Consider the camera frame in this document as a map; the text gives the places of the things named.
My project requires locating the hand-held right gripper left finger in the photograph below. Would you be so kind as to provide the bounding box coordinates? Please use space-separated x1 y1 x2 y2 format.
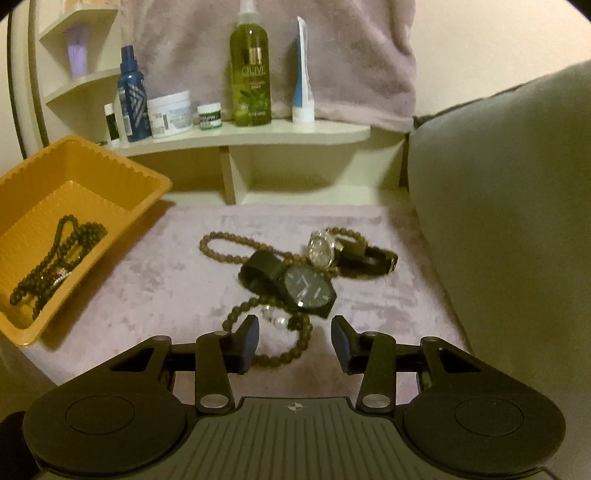
108 315 260 414

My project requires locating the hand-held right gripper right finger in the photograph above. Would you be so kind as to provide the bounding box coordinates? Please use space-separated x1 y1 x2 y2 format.
331 315 482 414

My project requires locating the pearl earring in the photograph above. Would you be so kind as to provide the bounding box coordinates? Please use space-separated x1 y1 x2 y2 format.
261 305 290 330

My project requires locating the brown bead necklace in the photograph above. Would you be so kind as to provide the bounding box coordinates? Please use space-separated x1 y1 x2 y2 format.
200 232 315 368

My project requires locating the black wristwatch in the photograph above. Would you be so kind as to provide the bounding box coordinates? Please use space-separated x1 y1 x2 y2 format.
239 250 338 319

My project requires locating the silver watch with black strap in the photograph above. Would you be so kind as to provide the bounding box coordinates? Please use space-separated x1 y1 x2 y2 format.
308 229 400 278

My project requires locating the brown bead bracelet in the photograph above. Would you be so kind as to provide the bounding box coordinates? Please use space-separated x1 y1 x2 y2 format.
324 226 369 253

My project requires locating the orange plastic tray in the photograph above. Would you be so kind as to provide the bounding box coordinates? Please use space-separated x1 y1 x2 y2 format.
0 135 174 348

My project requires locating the lavender table towel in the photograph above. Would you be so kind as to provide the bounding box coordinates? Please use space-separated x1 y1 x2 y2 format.
14 203 472 407

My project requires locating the white corner shelf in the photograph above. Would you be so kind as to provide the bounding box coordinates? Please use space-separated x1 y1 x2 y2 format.
39 0 373 206

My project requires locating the grey cushion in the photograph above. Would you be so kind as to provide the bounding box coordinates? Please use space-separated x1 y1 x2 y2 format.
406 62 591 462

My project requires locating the small green-label jar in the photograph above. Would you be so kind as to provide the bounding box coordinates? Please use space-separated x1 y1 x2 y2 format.
197 103 224 131

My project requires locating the white cream jar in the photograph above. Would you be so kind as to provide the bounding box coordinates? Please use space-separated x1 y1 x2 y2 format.
147 90 194 139

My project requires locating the white lip balm stick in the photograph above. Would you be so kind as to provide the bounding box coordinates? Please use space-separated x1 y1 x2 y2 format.
104 103 121 143

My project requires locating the green oil spray bottle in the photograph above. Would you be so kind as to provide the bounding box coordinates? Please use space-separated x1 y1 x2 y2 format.
229 0 273 127

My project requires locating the blue and white tube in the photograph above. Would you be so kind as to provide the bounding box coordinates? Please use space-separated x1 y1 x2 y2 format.
291 16 317 124

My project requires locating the blue spray bottle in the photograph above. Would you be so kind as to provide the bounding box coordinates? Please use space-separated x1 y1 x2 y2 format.
117 45 153 143

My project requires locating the lavender hanging towel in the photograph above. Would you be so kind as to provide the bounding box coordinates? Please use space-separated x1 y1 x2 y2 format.
121 0 416 133

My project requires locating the lavender tube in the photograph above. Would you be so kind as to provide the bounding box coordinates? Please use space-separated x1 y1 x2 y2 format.
66 25 91 79

